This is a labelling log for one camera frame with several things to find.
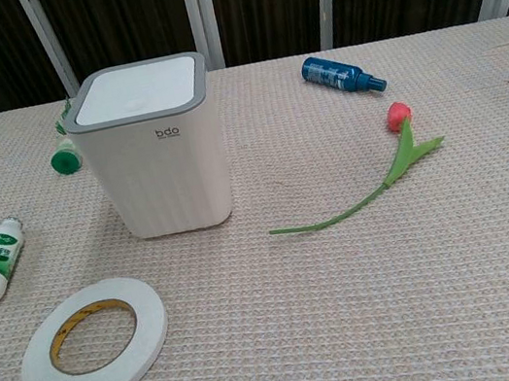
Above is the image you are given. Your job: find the white trash bin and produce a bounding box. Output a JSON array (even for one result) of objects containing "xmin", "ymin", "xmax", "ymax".
[{"xmin": 56, "ymin": 50, "xmax": 236, "ymax": 252}]

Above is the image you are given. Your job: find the blue spray bottle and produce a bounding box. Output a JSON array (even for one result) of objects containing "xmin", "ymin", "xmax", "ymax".
[{"xmin": 298, "ymin": 43, "xmax": 390, "ymax": 106}]

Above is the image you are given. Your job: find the beige woven tablecloth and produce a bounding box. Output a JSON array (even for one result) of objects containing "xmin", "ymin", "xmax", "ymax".
[{"xmin": 0, "ymin": 12, "xmax": 509, "ymax": 381}]

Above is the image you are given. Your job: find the artificial red tulip flower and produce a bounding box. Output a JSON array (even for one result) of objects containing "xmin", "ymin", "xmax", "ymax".
[{"xmin": 250, "ymin": 93, "xmax": 458, "ymax": 239}]

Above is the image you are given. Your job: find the dark pleated curtain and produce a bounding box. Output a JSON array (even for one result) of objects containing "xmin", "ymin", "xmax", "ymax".
[{"xmin": 0, "ymin": 0, "xmax": 509, "ymax": 117}]

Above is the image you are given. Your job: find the green cap white bottle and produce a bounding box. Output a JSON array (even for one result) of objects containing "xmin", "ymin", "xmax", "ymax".
[{"xmin": 39, "ymin": 95, "xmax": 86, "ymax": 179}]

